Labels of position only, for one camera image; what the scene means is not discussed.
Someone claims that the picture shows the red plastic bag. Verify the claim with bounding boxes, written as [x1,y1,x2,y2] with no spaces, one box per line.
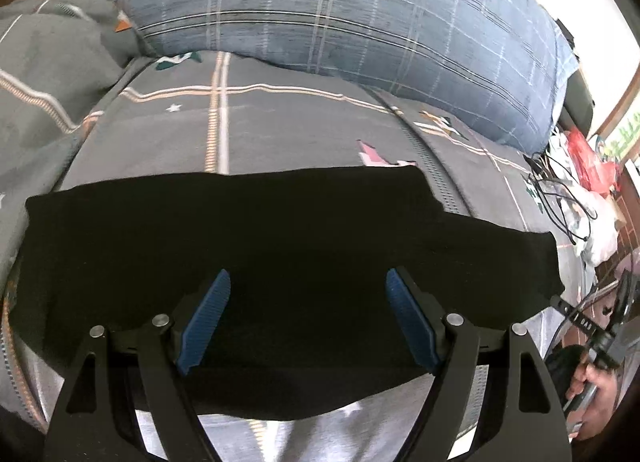
[567,126,624,194]

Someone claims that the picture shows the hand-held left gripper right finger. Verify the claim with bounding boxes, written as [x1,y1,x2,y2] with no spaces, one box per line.
[385,267,574,462]

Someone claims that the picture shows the grey patterned quilt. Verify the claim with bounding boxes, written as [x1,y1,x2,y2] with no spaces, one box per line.
[0,0,153,288]

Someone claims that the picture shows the dark grey chair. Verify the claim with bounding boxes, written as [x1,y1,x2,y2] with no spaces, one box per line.
[556,17,597,132]

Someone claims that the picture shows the white plastic bag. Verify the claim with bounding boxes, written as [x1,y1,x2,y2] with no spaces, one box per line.
[573,186,623,264]

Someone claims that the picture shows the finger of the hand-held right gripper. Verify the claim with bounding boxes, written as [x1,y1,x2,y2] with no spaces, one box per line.
[549,294,609,344]

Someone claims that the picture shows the black cable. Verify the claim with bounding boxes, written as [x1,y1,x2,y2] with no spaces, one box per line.
[524,151,600,246]

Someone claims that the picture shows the black pants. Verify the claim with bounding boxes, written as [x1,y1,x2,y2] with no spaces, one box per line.
[10,165,566,421]

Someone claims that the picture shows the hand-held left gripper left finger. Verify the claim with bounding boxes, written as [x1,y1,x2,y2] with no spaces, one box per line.
[44,269,232,462]

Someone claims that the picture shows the blue plaid pillow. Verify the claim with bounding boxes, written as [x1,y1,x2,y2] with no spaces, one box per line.
[59,0,579,156]

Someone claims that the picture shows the person's right hand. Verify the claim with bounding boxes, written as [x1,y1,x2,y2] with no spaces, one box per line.
[567,361,624,439]

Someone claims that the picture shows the grey patterned bed sheet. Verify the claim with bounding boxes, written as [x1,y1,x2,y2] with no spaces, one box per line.
[0,50,592,462]

